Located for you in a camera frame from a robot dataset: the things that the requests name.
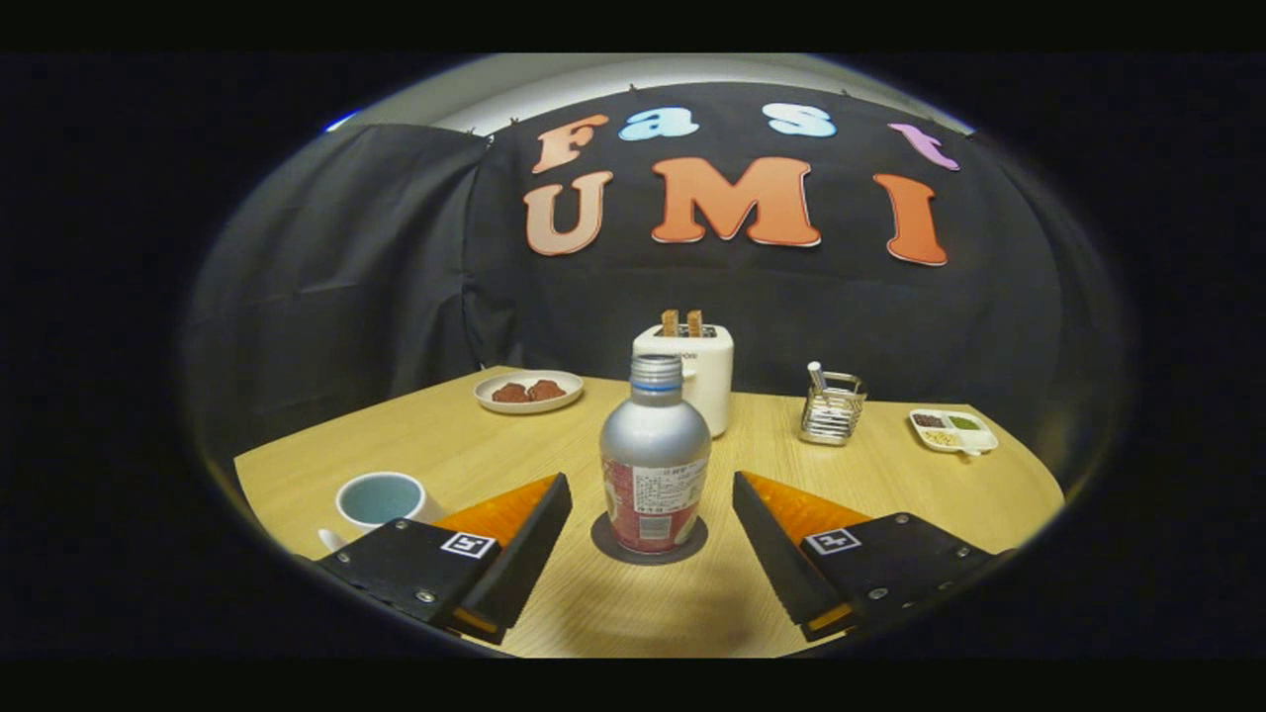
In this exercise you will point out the white cup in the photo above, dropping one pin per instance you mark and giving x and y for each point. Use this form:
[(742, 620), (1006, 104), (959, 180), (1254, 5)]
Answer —
[(381, 497)]

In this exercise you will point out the white plate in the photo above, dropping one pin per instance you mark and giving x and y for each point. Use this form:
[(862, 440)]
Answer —
[(529, 405)]

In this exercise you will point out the dark round coaster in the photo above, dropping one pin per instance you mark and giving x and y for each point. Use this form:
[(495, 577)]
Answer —
[(697, 544)]

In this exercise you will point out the white divided dish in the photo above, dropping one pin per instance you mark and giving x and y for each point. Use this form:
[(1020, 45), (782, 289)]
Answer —
[(954, 433)]

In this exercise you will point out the brown cake piece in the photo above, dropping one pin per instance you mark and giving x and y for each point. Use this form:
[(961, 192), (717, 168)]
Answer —
[(510, 393), (546, 390)]

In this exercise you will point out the white toaster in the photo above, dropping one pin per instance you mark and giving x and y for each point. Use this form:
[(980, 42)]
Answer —
[(714, 376)]

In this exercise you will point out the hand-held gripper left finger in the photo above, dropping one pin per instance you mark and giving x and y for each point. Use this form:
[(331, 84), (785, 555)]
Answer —
[(524, 559)]

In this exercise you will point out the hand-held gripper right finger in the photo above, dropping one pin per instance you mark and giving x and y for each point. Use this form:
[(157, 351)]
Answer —
[(781, 564)]

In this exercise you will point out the wooden table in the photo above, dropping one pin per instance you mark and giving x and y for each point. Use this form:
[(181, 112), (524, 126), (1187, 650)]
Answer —
[(811, 485)]

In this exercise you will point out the toast slice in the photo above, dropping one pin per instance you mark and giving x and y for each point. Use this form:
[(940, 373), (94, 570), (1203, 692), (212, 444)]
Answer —
[(694, 322), (671, 322)]

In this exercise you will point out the silver juice bottle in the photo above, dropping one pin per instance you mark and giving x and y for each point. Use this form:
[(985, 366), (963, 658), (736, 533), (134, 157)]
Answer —
[(655, 455)]

